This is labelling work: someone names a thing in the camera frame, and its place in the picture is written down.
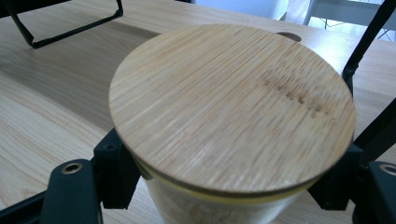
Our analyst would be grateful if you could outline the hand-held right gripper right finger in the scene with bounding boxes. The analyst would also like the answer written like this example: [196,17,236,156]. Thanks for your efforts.
[307,143,365,211]

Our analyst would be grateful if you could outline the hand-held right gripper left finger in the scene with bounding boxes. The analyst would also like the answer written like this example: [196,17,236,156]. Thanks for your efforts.
[92,128,143,210]

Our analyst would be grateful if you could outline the white desk frame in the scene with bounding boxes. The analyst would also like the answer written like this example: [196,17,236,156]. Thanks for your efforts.
[303,0,396,41]

